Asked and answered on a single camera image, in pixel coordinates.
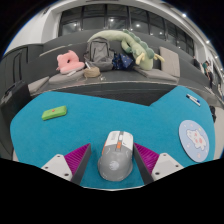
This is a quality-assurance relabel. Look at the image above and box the dark blue bag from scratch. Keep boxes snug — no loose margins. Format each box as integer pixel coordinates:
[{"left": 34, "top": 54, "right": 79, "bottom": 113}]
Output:
[{"left": 111, "top": 52, "right": 136, "bottom": 71}]

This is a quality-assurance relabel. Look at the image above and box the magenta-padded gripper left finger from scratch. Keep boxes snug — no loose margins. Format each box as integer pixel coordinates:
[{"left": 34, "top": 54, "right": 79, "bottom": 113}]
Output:
[{"left": 41, "top": 143, "right": 92, "bottom": 185}]

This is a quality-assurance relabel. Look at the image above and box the pink plush cushion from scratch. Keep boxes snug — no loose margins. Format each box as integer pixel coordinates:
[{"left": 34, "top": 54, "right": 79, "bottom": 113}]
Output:
[{"left": 55, "top": 49, "right": 86, "bottom": 75}]

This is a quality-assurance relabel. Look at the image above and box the grey backpack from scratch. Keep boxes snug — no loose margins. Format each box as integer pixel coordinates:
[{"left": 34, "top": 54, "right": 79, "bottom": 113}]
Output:
[{"left": 83, "top": 36, "right": 116, "bottom": 72}]

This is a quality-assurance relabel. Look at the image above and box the green eraser block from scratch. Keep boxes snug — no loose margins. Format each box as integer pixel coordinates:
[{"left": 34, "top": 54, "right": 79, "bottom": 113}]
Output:
[{"left": 41, "top": 105, "right": 68, "bottom": 121}]

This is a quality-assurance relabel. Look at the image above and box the green dragon plush toy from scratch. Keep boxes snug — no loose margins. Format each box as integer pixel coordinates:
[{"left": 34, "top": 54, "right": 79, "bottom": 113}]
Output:
[{"left": 87, "top": 29, "right": 166, "bottom": 72}]

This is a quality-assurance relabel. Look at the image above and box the person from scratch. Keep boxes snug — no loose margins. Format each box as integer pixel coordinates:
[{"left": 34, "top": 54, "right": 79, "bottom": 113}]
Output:
[{"left": 202, "top": 59, "right": 214, "bottom": 89}]

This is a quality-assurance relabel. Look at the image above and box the small beige round pouch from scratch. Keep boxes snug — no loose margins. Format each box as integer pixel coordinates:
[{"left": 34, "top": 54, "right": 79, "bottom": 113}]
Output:
[{"left": 83, "top": 65, "right": 102, "bottom": 79}]

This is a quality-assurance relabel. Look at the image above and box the black bag on floor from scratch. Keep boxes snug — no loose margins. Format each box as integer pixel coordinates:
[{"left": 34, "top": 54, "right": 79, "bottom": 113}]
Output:
[{"left": 209, "top": 105, "right": 218, "bottom": 124}]

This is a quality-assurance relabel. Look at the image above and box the upright grey seat cushion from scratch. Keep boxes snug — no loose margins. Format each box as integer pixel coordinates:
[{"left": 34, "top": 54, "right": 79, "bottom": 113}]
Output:
[{"left": 158, "top": 46, "right": 181, "bottom": 78}]

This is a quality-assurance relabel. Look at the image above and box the round light blue mouse pad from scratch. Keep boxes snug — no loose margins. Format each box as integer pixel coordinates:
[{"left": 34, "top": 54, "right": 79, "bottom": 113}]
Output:
[{"left": 178, "top": 119, "right": 211, "bottom": 164}]

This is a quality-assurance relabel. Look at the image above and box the white marker with black cap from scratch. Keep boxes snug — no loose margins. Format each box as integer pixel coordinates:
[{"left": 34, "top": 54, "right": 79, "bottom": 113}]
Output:
[{"left": 185, "top": 94, "right": 201, "bottom": 108}]

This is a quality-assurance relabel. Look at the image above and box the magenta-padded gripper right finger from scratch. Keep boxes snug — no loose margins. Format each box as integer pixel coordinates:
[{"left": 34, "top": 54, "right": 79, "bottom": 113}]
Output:
[{"left": 132, "top": 142, "right": 184, "bottom": 185}]

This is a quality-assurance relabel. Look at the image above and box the large flat grey seat cushion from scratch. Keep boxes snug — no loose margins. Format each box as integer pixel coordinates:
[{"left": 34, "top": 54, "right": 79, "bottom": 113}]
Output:
[{"left": 133, "top": 65, "right": 179, "bottom": 84}]

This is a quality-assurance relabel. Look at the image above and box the grey white computer mouse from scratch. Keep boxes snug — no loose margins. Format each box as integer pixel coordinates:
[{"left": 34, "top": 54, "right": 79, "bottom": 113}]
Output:
[{"left": 97, "top": 130, "right": 135, "bottom": 183}]

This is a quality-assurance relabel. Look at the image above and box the black suitcase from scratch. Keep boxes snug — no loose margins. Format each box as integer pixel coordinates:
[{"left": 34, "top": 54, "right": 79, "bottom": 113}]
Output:
[{"left": 0, "top": 79, "right": 33, "bottom": 148}]

